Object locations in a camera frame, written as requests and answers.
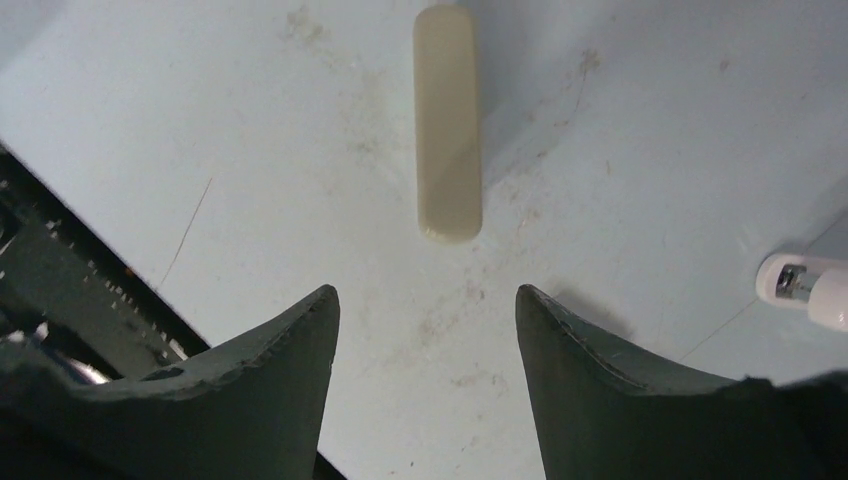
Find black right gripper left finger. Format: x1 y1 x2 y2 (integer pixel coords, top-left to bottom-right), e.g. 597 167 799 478
1 285 340 479

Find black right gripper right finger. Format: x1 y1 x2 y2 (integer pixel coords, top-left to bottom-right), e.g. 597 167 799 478
515 284 847 479

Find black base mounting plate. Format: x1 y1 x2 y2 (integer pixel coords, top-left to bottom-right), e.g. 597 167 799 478
1 152 340 479

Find beige white stapler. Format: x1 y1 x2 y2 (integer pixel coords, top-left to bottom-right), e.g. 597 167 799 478
413 4 483 243

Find pink stapler large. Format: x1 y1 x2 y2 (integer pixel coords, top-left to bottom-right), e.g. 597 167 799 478
755 253 847 333

